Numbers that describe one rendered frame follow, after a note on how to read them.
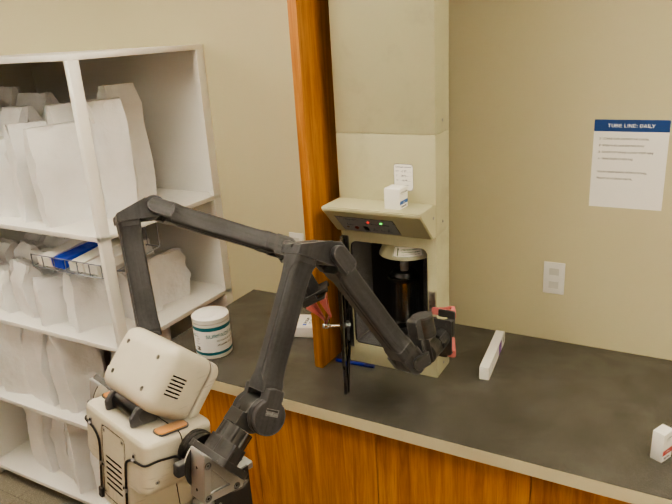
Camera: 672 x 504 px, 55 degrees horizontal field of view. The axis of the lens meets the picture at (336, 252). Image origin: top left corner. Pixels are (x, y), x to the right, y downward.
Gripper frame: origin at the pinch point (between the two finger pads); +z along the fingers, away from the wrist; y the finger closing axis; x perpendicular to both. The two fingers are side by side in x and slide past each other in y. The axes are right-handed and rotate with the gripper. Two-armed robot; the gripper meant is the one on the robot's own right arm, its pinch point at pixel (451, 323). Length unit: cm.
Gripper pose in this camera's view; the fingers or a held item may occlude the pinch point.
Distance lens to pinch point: 187.2
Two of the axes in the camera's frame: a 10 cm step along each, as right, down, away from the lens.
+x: -8.7, -1.1, 4.8
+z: 4.9, -3.1, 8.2
